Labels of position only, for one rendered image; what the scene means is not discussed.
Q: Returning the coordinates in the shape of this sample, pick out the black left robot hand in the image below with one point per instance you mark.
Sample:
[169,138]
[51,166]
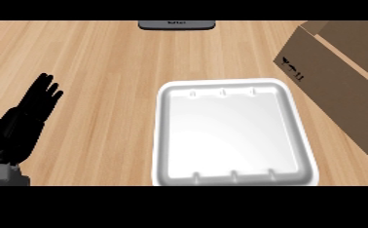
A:
[26,121]

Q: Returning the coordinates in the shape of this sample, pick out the dark grey flat appliance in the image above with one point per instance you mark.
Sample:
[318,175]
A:
[176,25]

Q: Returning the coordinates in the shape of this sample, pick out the white foam tray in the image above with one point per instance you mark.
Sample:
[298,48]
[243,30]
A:
[230,131]

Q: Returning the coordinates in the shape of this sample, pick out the brown cardboard box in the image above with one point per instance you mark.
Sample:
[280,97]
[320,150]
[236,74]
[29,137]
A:
[330,72]

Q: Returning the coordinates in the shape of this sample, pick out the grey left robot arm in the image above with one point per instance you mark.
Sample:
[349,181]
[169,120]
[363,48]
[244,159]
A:
[11,175]

